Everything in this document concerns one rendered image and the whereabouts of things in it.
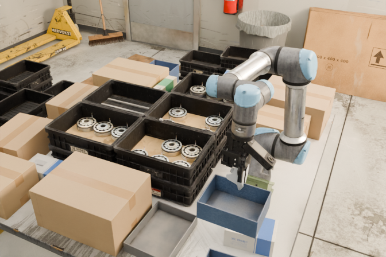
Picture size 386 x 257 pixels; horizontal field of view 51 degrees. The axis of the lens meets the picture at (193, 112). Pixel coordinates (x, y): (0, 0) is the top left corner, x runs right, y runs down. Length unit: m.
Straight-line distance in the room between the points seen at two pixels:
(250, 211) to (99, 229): 0.62
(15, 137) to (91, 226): 0.74
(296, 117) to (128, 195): 0.76
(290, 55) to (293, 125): 0.31
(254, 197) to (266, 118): 0.93
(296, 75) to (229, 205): 0.58
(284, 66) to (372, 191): 1.87
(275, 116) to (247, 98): 1.10
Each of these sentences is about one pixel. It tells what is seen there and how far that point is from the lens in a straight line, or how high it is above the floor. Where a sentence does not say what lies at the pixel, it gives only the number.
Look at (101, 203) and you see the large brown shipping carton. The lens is 1.67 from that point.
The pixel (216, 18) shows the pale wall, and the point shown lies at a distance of 5.01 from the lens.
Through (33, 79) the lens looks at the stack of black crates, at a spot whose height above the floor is 0.55.
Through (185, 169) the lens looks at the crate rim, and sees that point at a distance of 1.75.
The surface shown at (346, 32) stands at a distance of 4.51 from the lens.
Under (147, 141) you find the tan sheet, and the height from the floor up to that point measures 0.83.
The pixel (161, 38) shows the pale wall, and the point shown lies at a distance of 5.42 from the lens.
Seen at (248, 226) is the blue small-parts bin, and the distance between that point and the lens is 1.28.
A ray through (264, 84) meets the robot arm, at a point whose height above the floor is 1.44.
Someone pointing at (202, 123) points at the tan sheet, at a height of 0.83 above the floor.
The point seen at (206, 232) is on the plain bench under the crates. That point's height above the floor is 0.70.
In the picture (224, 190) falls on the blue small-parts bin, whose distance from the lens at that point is 1.43.
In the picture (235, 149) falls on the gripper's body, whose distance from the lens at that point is 1.31.
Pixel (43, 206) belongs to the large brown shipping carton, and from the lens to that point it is 1.81.
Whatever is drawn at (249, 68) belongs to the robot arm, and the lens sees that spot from 1.49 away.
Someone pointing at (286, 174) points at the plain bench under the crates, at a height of 0.70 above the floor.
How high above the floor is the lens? 2.03
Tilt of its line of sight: 31 degrees down
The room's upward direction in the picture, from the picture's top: 1 degrees clockwise
